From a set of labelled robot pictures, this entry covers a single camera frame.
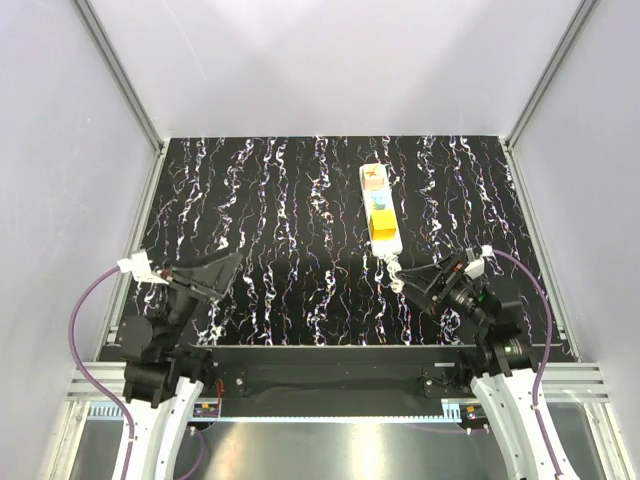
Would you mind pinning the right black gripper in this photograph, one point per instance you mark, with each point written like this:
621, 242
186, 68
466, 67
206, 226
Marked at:
434, 297

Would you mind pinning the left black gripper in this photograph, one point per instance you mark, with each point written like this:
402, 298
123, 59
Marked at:
202, 279

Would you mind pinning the yellow cube plug adapter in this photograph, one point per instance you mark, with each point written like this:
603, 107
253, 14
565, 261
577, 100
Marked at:
383, 225

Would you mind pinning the teal round plug adapter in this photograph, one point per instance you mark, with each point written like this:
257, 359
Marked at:
380, 201

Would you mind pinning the pink cube plug adapter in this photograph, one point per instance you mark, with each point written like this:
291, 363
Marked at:
373, 177

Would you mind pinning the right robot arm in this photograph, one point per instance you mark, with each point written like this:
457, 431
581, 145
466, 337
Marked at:
503, 372

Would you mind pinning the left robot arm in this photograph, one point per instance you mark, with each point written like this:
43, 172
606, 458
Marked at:
162, 379

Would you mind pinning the white power strip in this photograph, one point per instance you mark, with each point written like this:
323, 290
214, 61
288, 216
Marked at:
381, 249

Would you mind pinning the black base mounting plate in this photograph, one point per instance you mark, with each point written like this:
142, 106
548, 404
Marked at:
336, 381

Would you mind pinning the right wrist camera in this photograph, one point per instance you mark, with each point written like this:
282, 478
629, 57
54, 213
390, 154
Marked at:
476, 261

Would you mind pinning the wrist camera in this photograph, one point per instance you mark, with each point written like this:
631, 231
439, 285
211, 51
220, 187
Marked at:
138, 265
476, 261

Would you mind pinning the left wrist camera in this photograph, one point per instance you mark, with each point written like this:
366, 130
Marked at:
138, 265

